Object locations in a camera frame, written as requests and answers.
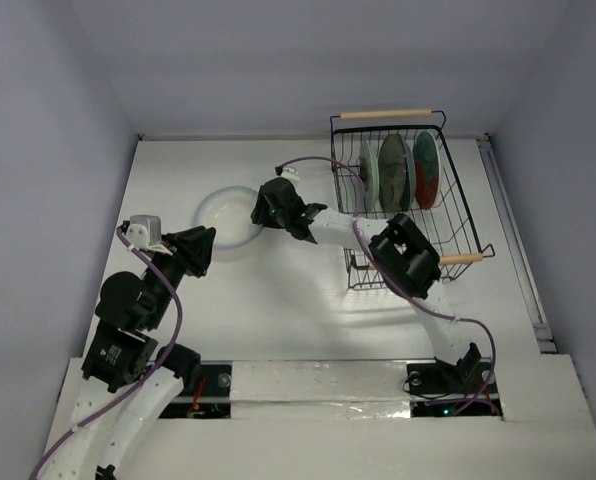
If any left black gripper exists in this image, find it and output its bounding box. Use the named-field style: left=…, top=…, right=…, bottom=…
left=146, top=224, right=217, bottom=326

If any white bowl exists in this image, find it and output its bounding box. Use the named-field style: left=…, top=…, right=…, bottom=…
left=193, top=185, right=263, bottom=250

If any green flower plate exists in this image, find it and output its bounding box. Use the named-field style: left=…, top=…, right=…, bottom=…
left=358, top=140, right=379, bottom=212

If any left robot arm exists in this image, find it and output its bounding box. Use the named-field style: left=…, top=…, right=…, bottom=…
left=30, top=215, right=216, bottom=479

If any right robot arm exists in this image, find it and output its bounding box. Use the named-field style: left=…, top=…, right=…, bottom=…
left=251, top=177, right=481, bottom=393

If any grey brown plate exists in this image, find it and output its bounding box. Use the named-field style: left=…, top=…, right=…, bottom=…
left=378, top=133, right=416, bottom=213

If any teal red plate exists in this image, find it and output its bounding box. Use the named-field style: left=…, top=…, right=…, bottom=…
left=413, top=130, right=442, bottom=210

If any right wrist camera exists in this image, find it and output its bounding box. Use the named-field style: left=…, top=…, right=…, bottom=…
left=276, top=166, right=300, bottom=186

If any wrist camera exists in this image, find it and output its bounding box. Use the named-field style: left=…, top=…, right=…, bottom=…
left=276, top=166, right=300, bottom=186
left=125, top=214, right=165, bottom=252

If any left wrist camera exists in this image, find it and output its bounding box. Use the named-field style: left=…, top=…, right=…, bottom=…
left=125, top=214, right=165, bottom=252

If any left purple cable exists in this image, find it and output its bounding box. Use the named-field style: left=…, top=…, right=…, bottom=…
left=27, top=227, right=185, bottom=480

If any purple cable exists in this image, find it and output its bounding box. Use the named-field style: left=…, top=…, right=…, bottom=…
left=27, top=227, right=185, bottom=480
left=276, top=155, right=498, bottom=417

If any black wire dish rack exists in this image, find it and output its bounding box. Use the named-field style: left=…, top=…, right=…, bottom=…
left=329, top=109, right=496, bottom=290

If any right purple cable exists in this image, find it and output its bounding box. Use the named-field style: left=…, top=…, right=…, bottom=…
left=276, top=155, right=498, bottom=417

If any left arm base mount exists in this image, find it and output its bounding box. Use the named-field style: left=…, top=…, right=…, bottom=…
left=159, top=362, right=232, bottom=420

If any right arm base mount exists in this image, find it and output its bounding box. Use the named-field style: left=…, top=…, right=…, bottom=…
left=402, top=361, right=503, bottom=418

